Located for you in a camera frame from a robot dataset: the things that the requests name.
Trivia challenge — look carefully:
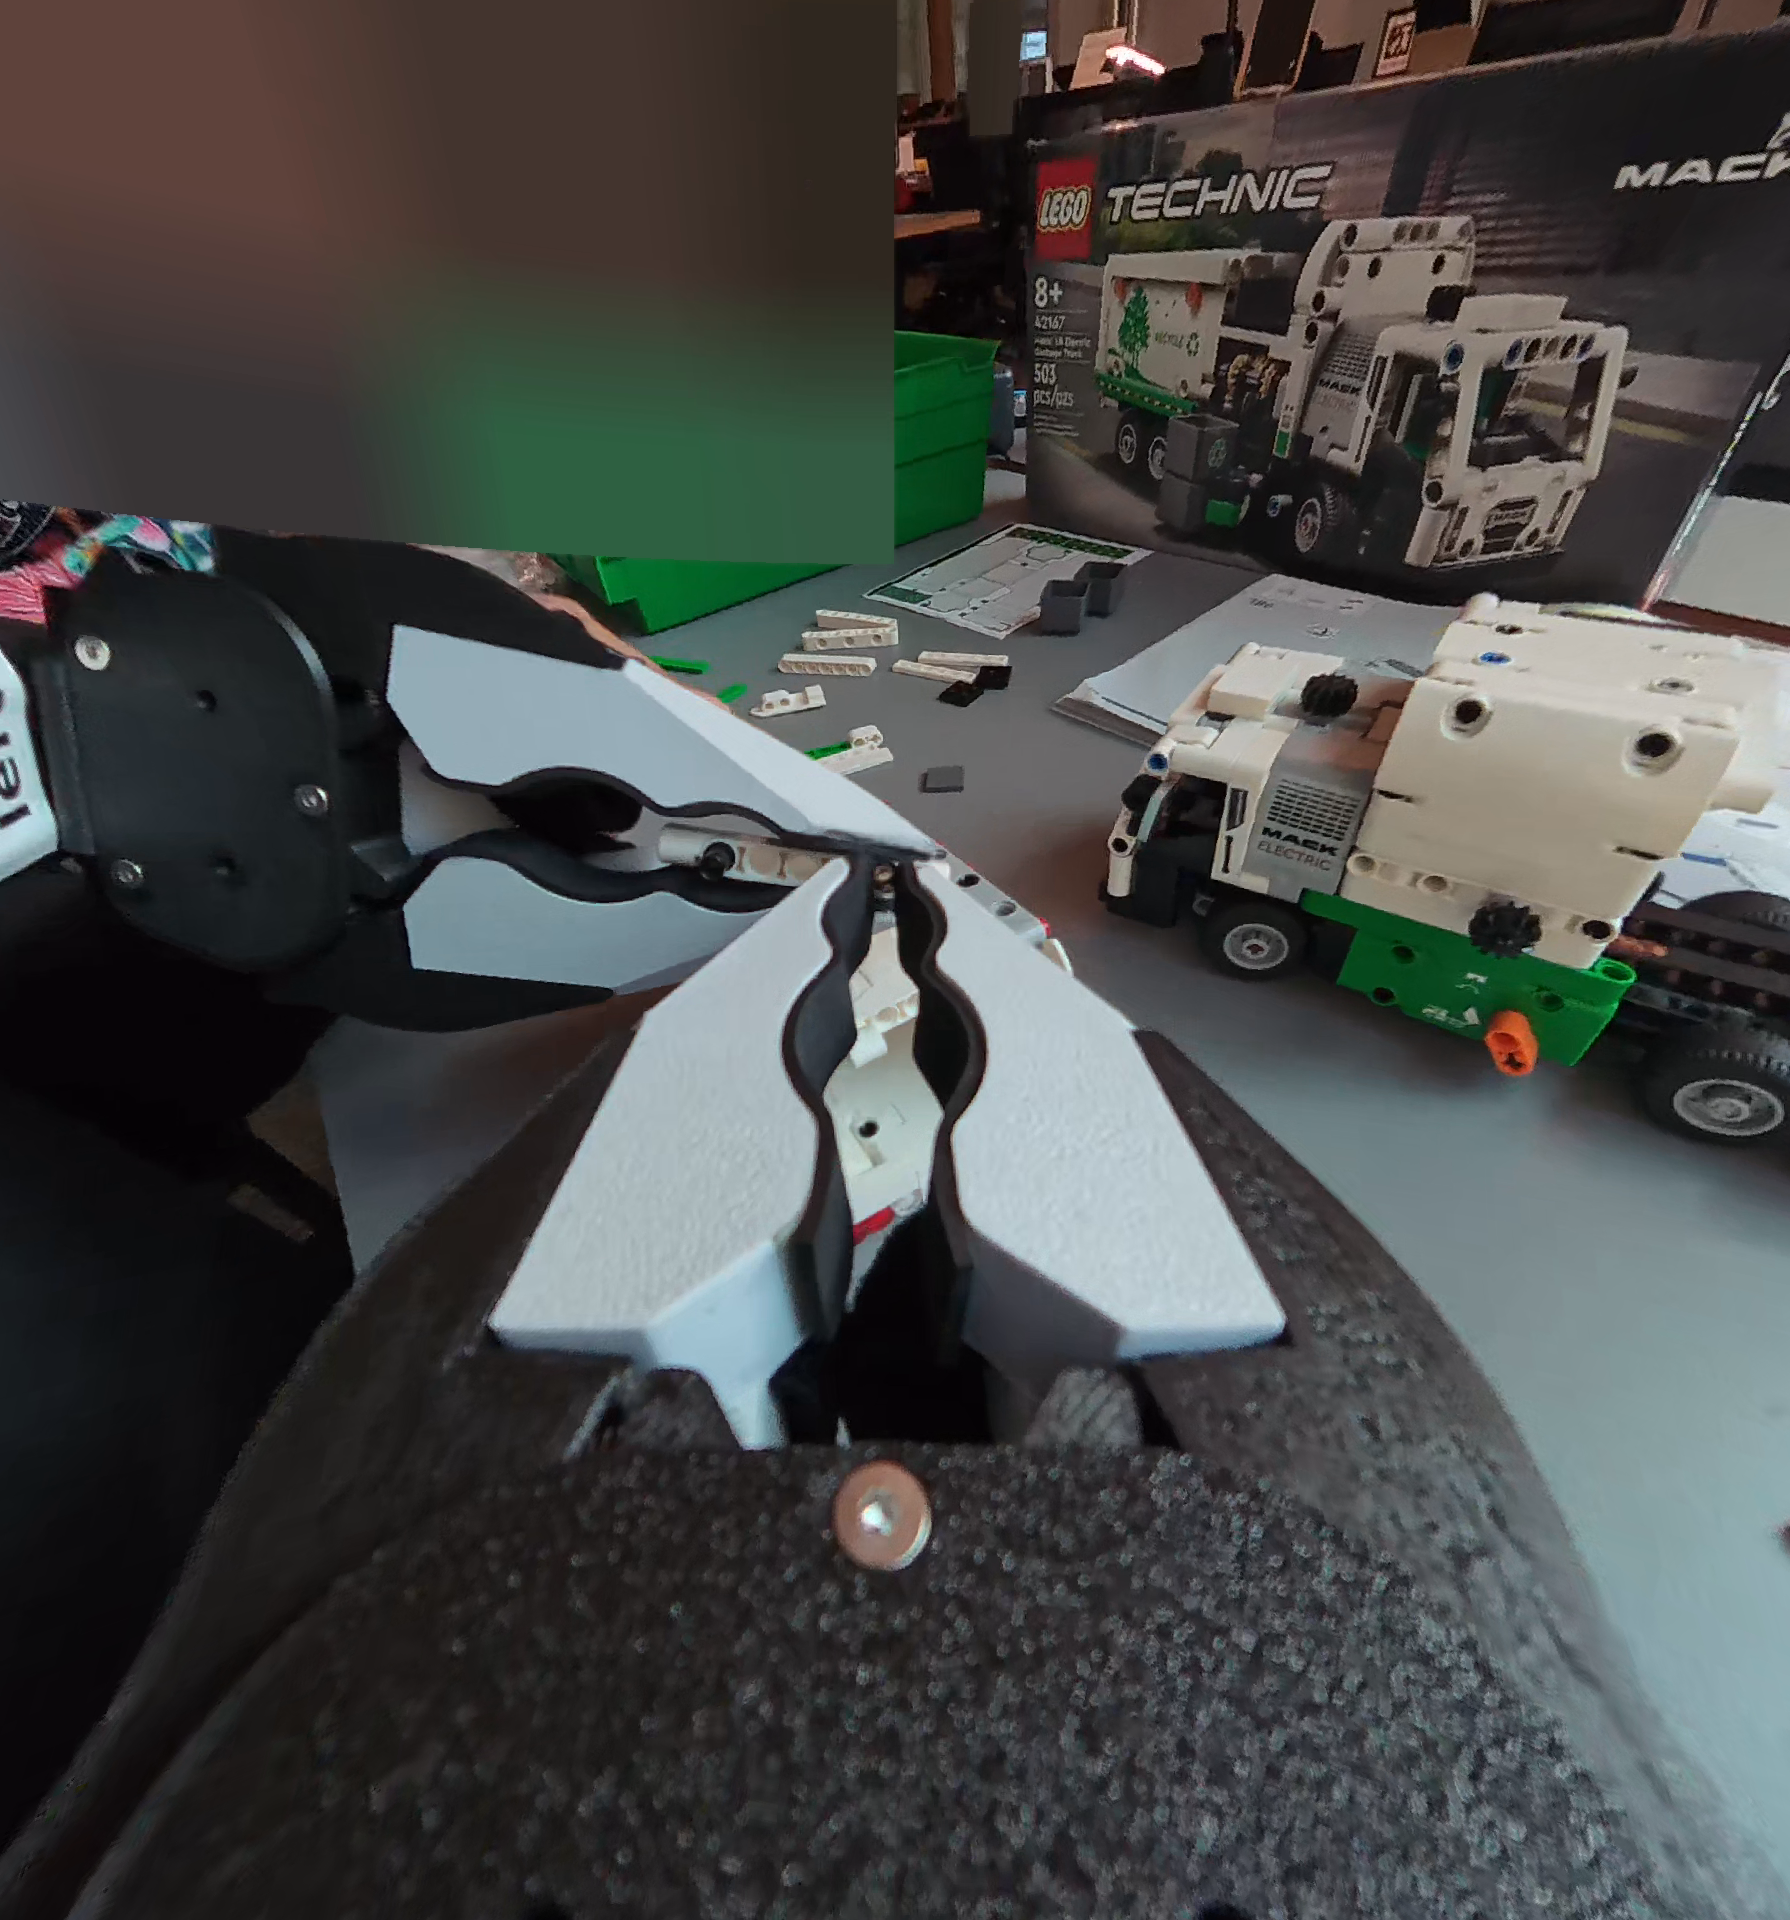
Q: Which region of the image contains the white and green lego truck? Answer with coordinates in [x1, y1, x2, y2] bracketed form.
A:
[1102, 591, 1790, 1194]

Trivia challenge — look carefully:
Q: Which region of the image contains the person's left hand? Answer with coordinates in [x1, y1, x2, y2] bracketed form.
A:
[532, 588, 642, 664]

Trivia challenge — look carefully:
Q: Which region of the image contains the lego instruction booklet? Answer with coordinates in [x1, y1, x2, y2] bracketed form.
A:
[1067, 570, 1790, 960]

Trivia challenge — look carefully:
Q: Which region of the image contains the small white lego beam assembly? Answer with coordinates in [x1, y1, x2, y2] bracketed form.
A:
[651, 822, 874, 890]

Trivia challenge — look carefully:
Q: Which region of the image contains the lego set box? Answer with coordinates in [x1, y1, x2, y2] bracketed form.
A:
[1023, 30, 1790, 609]

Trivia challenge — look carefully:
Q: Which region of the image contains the group of loose white lego beams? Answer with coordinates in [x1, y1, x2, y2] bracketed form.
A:
[753, 607, 1017, 775]

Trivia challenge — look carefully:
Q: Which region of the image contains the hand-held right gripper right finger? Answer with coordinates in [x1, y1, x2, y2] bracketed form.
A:
[889, 863, 1292, 1367]

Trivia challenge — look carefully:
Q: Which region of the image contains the white lego container assembly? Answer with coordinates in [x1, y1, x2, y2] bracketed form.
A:
[828, 861, 1076, 1247]

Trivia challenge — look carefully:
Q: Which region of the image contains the lego sticker sheet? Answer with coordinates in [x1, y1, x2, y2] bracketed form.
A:
[886, 522, 1154, 630]

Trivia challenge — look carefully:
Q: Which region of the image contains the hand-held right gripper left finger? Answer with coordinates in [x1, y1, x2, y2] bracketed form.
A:
[487, 858, 879, 1451]

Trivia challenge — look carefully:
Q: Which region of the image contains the green storage bin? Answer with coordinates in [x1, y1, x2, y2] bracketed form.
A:
[556, 448, 995, 635]
[895, 332, 1005, 455]

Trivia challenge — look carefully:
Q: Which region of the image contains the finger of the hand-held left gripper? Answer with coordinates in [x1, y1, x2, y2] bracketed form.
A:
[386, 623, 945, 866]
[402, 839, 839, 993]

